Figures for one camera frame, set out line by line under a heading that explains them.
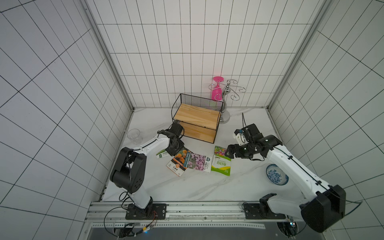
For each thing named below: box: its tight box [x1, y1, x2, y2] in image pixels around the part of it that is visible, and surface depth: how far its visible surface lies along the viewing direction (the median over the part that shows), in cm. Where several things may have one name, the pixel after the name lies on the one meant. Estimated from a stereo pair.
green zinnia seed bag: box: [211, 145, 232, 177], surface depth 90 cm
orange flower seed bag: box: [166, 147, 192, 177], surface depth 91 cm
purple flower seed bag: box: [186, 152, 213, 173], surface depth 91 cm
